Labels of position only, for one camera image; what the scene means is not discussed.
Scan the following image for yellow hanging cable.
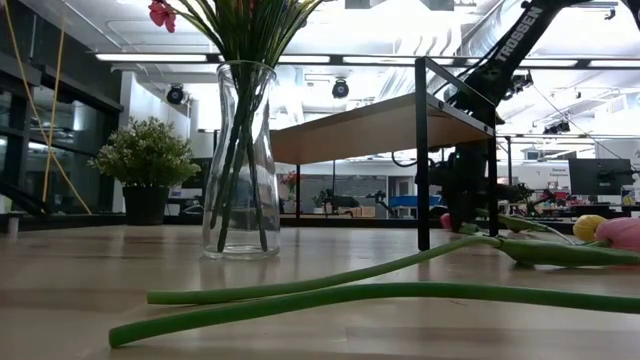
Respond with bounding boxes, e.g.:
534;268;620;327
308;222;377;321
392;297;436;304
2;0;94;216
42;19;67;207

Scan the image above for small white post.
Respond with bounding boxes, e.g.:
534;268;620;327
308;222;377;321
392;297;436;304
5;211;21;240

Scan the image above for black monitor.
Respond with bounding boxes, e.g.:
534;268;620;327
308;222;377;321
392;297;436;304
568;158;635;197

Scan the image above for pink background flowers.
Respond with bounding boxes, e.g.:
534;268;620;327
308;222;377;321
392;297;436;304
278;169;301;215

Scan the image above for long ceiling light strip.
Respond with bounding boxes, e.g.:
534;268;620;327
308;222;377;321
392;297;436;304
342;55;417;66
277;54;332;65
94;52;209;64
588;59;640;69
519;58;579;69

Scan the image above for blue table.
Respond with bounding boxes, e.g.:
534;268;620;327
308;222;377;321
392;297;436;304
388;194;444;210

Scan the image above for cardboard boxes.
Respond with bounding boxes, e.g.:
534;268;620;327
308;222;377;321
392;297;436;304
338;205;377;219

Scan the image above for black aluminium table frame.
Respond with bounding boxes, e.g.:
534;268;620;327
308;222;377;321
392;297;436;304
0;212;640;242

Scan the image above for wooden shelf black metal frame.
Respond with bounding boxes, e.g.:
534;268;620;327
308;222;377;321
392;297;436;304
269;55;500;253

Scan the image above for potted green plant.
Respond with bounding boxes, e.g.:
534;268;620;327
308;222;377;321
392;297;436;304
87;115;202;227

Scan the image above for tall glass vase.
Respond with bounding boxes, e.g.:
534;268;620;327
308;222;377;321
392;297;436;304
201;59;282;261

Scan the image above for yellow tulip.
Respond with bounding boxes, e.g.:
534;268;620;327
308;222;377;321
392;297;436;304
572;213;616;250

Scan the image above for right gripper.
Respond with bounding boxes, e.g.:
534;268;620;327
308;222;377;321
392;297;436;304
430;144;499;212

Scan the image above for small red flower bunch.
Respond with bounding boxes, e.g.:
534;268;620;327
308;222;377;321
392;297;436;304
147;0;251;254

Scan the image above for orange tulip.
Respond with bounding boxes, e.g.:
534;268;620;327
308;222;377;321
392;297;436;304
107;281;640;350

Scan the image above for pink tulip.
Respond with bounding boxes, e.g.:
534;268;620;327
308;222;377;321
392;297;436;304
146;216;640;306

